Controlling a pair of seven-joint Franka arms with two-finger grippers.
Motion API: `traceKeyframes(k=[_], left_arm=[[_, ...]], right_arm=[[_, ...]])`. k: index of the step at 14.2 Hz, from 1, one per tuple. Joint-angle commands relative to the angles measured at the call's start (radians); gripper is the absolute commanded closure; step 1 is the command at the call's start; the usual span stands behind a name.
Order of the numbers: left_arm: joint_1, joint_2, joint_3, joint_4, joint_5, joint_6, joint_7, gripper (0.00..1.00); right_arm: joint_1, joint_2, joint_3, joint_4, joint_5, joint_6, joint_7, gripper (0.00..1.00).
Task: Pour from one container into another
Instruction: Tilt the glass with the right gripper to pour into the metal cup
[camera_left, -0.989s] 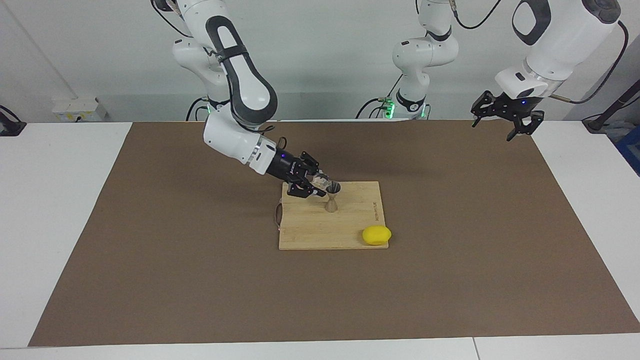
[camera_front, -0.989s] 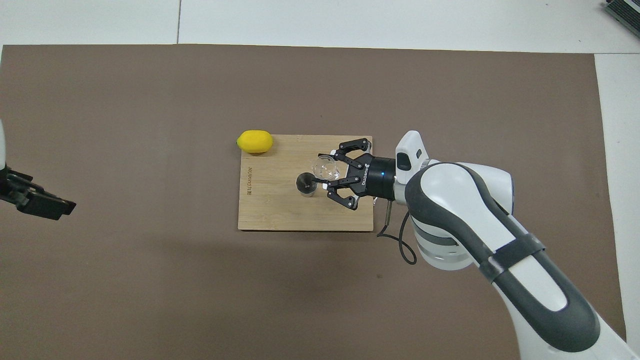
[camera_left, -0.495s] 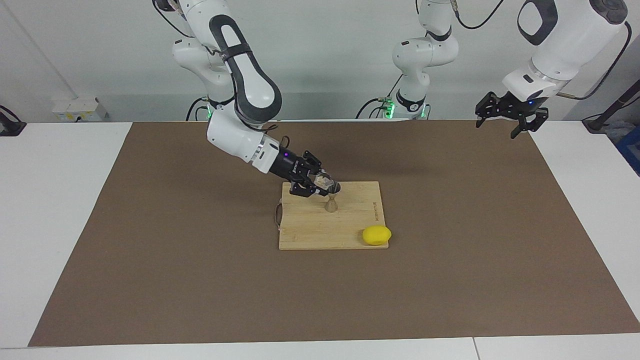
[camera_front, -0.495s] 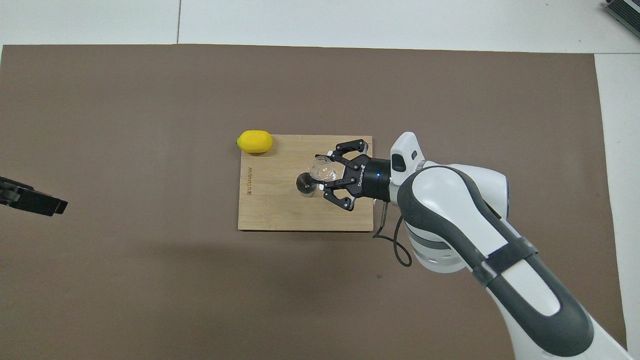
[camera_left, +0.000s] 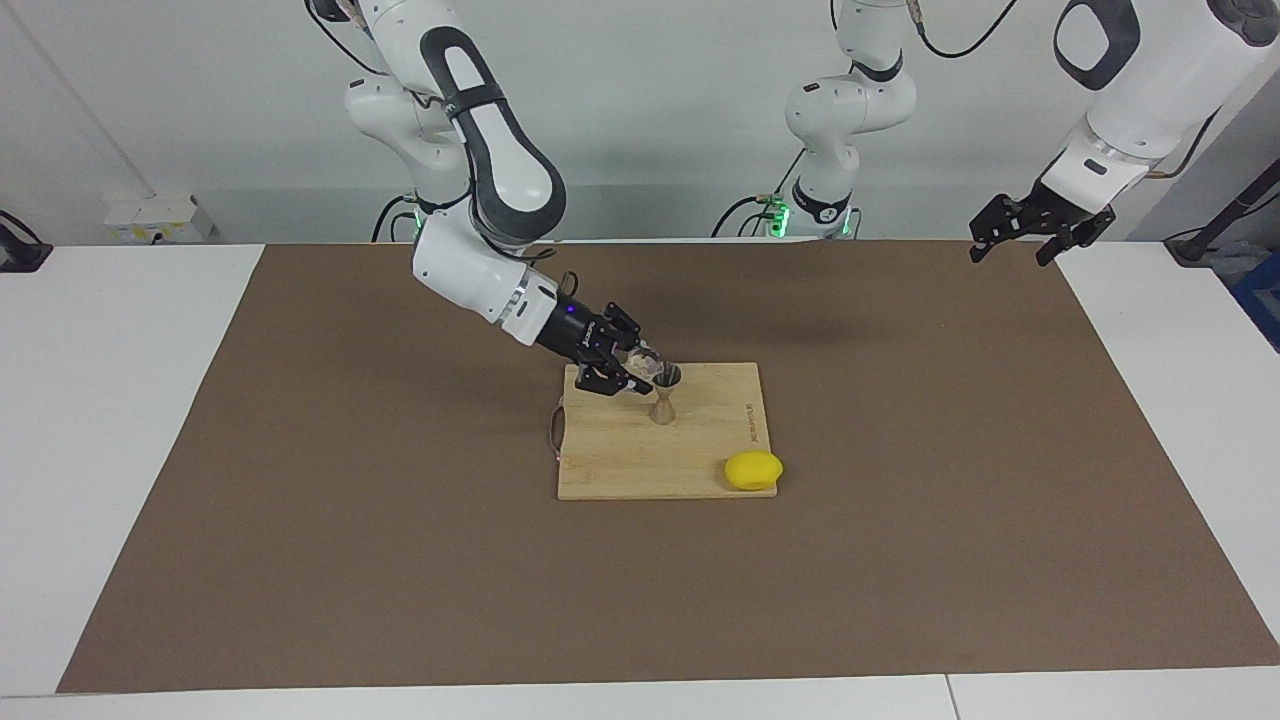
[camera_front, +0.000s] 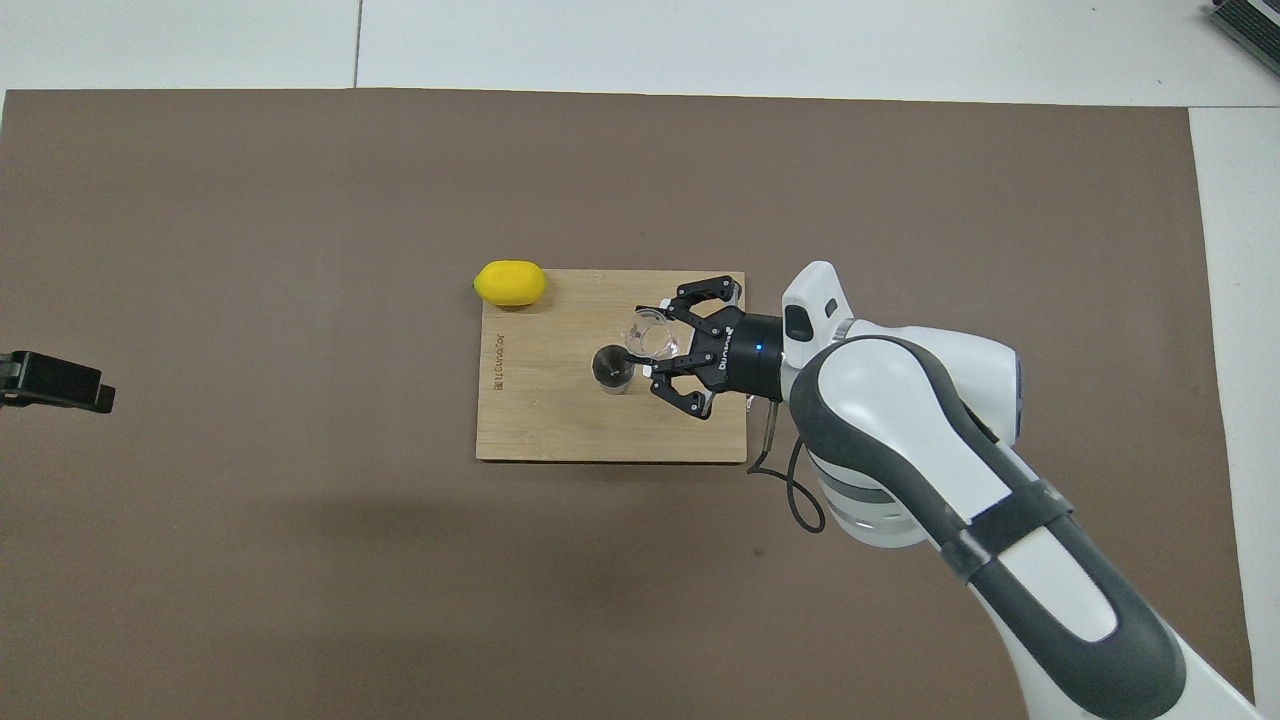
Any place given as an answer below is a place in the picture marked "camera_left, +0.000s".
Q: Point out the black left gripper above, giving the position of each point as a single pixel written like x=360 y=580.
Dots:
x=1058 y=208

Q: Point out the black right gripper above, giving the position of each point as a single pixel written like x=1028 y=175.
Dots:
x=570 y=330

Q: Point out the small clear glass cup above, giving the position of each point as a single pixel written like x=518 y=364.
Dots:
x=645 y=366

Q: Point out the steel double jigger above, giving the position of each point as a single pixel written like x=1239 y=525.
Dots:
x=665 y=410

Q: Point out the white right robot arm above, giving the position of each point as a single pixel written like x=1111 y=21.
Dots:
x=500 y=170

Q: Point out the bamboo cutting board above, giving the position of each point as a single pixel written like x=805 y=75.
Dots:
x=620 y=450

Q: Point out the black stand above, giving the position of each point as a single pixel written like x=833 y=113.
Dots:
x=1200 y=245

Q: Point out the yellow lemon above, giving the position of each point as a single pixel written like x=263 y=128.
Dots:
x=752 y=471

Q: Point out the blue box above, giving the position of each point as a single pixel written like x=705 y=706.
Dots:
x=1262 y=300

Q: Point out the large brown table mat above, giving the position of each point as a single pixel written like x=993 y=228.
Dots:
x=640 y=600

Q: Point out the black desk object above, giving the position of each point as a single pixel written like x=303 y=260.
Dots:
x=20 y=258

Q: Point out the white wall socket box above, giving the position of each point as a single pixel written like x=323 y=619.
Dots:
x=160 y=215

